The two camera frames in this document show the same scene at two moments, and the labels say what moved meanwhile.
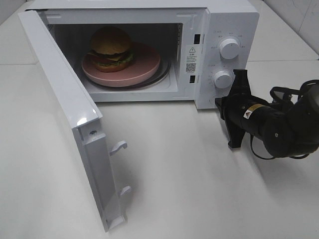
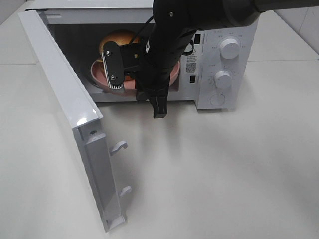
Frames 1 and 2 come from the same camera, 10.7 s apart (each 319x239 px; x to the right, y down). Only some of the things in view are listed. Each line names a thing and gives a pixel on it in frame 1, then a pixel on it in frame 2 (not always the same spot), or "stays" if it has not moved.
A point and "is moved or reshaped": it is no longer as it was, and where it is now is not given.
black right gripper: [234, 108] → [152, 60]
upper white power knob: [229, 49] stays
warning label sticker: [191, 59] stays
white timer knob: [224, 79] stays
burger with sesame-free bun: [111, 49] is moved or reshaped
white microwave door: [84, 115] stays
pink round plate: [146, 61] is moved or reshaped
